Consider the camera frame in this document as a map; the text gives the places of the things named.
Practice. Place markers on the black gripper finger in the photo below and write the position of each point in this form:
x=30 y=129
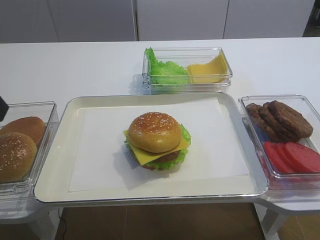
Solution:
x=4 y=107

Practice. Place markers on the sesame top bun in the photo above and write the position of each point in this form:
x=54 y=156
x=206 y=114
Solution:
x=155 y=132

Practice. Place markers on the sesame bun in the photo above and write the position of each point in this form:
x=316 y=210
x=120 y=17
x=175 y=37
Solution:
x=155 y=132
x=17 y=155

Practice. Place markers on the yellow cheese slice on burger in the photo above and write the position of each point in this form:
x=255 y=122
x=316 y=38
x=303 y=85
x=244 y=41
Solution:
x=145 y=157

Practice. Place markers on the green lettuce in bin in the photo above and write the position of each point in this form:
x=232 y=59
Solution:
x=167 y=72

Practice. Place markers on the green lettuce leaf on burger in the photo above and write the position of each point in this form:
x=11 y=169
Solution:
x=179 y=160

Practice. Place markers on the clear bin lettuce and cheese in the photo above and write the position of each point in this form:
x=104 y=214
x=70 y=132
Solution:
x=185 y=56

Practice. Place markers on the yellow cheese slices in bin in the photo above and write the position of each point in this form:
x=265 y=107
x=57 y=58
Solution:
x=214 y=71

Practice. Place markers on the clear bin with buns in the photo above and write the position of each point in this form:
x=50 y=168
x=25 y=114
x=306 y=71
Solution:
x=47 y=111

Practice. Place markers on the plain brown bun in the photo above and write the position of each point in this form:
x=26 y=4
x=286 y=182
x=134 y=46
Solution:
x=32 y=126

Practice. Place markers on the white serving tray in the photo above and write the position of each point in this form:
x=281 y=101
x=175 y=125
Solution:
x=52 y=186

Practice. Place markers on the white paper sheet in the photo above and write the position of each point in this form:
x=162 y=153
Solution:
x=103 y=161

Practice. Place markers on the bottom bun on tray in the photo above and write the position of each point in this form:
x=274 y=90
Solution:
x=158 y=166

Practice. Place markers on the brown patty on burger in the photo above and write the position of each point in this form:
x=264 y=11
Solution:
x=166 y=158

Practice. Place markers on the rear brown meat patty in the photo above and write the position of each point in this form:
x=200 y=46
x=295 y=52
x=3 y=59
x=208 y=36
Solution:
x=253 y=111

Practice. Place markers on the brown meat patty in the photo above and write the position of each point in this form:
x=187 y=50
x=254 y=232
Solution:
x=290 y=119
x=253 y=111
x=284 y=134

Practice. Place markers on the middle brown meat patty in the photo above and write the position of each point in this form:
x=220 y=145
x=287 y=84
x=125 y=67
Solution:
x=284 y=134

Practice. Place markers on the left red tomato slice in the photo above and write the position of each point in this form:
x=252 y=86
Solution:
x=274 y=158

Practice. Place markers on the red tomato slice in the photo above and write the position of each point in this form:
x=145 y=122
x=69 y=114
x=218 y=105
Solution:
x=274 y=158
x=302 y=157
x=280 y=148

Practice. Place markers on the clear bin patties and tomato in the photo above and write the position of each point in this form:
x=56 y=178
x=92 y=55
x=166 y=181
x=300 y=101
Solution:
x=277 y=181

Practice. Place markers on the middle red tomato slice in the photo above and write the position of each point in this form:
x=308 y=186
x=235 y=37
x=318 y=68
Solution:
x=280 y=148

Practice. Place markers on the top brown meat patty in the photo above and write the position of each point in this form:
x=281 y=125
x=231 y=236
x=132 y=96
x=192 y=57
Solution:
x=290 y=119

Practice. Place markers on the front red tomato slice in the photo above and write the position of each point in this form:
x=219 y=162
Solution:
x=302 y=157

